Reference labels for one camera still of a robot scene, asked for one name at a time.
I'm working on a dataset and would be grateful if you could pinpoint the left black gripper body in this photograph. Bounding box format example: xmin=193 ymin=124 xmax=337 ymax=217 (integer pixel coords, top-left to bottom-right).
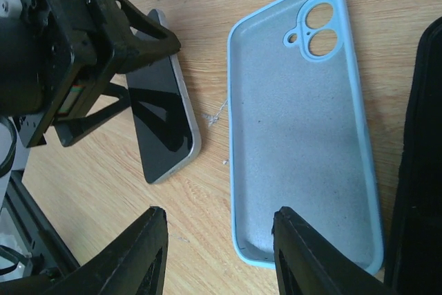
xmin=17 ymin=0 xmax=114 ymax=148

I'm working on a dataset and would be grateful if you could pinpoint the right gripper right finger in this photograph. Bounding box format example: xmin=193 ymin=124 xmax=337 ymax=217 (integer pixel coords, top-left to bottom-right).
xmin=272 ymin=207 xmax=394 ymax=295

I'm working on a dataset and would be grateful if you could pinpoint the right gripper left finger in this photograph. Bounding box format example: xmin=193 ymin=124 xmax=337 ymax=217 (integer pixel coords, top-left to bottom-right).
xmin=45 ymin=207 xmax=169 ymax=294

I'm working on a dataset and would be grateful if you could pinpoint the small black phone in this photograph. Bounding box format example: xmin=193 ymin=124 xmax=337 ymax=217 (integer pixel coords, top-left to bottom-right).
xmin=124 ymin=8 xmax=202 ymax=185

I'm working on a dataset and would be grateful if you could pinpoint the black phone case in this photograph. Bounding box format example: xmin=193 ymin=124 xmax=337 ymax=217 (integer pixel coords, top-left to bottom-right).
xmin=384 ymin=19 xmax=441 ymax=294

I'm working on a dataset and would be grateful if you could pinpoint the light blue phone case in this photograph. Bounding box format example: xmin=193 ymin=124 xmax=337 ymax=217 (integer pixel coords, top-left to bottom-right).
xmin=227 ymin=0 xmax=384 ymax=274

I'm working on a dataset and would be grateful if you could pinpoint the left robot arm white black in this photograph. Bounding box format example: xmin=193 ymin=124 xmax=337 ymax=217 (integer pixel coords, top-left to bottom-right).
xmin=1 ymin=0 xmax=181 ymax=175

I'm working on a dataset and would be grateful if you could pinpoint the black front rail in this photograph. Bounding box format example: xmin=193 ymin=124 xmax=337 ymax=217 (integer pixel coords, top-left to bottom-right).
xmin=1 ymin=171 xmax=79 ymax=282

